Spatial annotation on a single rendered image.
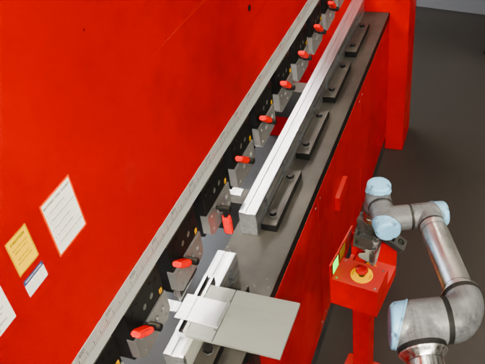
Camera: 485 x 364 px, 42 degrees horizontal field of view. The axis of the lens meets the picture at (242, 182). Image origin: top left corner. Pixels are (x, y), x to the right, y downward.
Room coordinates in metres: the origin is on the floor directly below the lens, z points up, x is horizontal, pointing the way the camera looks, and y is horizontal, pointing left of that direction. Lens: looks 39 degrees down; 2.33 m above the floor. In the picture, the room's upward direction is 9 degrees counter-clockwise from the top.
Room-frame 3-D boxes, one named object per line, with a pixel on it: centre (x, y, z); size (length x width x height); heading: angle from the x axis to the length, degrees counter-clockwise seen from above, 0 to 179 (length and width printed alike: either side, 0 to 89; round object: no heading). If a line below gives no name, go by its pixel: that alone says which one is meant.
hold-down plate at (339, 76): (2.39, -0.48, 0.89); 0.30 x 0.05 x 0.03; 154
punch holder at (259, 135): (1.66, -0.07, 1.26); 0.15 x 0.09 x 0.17; 154
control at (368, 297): (1.41, -0.35, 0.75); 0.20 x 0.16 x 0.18; 147
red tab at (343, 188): (2.00, -0.40, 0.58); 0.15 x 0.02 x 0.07; 154
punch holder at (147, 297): (0.94, 0.28, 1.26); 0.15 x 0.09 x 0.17; 154
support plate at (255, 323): (1.08, 0.05, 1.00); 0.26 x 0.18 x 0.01; 64
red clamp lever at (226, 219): (1.26, 0.06, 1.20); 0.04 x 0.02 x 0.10; 64
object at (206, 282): (1.17, 0.18, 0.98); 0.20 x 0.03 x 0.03; 154
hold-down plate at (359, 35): (2.75, -0.65, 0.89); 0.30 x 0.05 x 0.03; 154
